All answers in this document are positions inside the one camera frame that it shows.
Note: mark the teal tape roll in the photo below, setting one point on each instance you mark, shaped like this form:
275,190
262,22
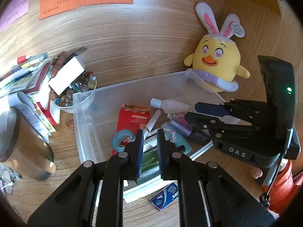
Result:
117,138

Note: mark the white cosmetic pen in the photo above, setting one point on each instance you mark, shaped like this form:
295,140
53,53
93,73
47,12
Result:
152,120

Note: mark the clear plastic storage box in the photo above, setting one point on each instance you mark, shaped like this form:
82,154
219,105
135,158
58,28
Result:
106,104

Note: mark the pile of booklets and papers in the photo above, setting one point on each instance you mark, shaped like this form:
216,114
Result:
35,82

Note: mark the teal plastic toy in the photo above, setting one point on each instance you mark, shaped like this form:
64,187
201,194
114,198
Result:
183,144

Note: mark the black white labelled tube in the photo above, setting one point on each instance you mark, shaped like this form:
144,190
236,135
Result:
150,144

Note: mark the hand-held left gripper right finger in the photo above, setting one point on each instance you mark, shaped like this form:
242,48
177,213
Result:
161,153

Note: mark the purple black lipstick tube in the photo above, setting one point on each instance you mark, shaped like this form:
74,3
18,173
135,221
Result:
180,125

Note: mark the white bowl of marbles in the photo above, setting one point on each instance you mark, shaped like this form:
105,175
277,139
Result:
80,85

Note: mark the red paper packet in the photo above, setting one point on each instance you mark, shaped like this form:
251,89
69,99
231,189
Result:
130,123

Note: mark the eyeglasses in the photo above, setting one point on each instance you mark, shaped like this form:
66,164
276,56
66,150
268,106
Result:
9,177

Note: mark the brown tumbler with dark lid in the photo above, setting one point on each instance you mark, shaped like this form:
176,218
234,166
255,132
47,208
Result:
30,156

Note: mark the yellow chick plush toy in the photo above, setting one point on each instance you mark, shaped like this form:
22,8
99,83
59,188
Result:
217,61

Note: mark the white cosmetic tube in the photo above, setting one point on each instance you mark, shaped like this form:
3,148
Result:
30,115

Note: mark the grey utility knife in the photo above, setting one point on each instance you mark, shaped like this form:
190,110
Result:
79,51

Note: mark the loose glass marble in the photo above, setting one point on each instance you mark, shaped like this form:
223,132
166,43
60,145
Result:
71,123

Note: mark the green glass bottle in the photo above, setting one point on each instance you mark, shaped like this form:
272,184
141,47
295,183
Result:
150,160

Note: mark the white cardboard box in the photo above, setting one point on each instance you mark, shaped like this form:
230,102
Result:
66,75

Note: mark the person's right hand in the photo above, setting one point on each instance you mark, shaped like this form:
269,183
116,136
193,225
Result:
256,173

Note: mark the pink paper sheet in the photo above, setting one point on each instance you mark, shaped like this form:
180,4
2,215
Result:
14,7

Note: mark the white spray bottle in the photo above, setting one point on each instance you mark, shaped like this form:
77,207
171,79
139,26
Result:
170,105

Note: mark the red white marker pen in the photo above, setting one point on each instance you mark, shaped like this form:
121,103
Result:
21,59

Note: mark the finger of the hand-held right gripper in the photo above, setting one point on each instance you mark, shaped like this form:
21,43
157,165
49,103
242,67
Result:
201,120
210,108

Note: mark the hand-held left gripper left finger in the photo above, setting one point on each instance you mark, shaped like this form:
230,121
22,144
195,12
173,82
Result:
139,153

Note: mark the blue staple box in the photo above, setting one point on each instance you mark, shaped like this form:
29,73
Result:
165,196

